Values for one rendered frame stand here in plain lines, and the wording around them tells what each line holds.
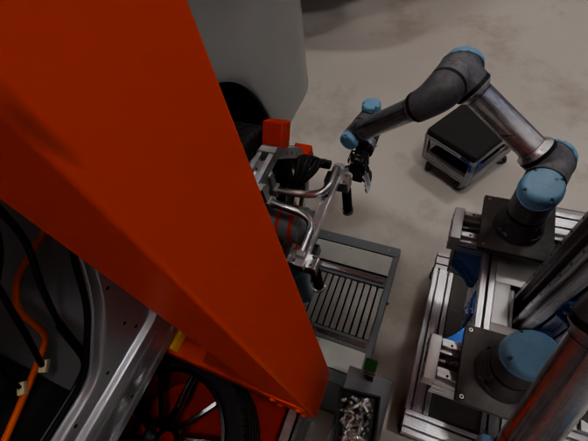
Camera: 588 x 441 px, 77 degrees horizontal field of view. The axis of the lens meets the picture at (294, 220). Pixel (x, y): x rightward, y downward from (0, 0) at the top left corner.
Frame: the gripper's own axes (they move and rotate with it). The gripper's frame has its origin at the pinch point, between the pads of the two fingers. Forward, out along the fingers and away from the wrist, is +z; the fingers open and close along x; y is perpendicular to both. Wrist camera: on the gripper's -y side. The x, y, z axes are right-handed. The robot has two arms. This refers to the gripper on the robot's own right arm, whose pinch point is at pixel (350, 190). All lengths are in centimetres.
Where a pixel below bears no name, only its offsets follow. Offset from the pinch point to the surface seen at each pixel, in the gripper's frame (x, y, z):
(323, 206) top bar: -2.6, 15.0, 20.0
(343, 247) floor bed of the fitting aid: -11, -75, -14
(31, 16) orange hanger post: 10, 107, 72
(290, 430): 0, -44, 83
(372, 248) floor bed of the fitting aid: 5, -75, -18
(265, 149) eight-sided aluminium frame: -24.1, 29.0, 12.1
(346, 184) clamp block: 0.9, 12.0, 6.7
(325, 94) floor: -71, -83, -150
